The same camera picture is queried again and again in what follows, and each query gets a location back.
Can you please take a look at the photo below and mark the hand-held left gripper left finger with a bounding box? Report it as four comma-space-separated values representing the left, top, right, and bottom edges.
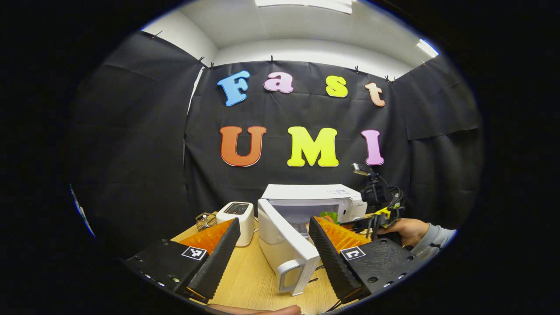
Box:
125, 217, 241, 303

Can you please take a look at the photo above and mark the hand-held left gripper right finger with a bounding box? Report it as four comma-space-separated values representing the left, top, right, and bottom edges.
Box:
308, 216, 423, 305

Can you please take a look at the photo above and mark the white microwave oven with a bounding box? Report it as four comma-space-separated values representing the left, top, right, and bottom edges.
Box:
257, 184, 368, 297

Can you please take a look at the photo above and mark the white toaster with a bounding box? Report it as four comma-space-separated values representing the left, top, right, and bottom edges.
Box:
216, 201, 255, 247

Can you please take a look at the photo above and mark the black backdrop cloth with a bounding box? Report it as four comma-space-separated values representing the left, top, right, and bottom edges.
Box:
70, 31, 484, 259

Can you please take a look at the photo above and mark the small ceiling light panel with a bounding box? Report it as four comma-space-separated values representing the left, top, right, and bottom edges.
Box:
416, 38, 439, 58

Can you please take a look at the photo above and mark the long ceiling light panel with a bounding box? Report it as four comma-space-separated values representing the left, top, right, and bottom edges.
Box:
255, 0, 353, 14

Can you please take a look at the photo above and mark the wire mesh utensil holder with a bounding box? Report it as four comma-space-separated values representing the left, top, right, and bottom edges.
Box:
195, 212, 218, 231

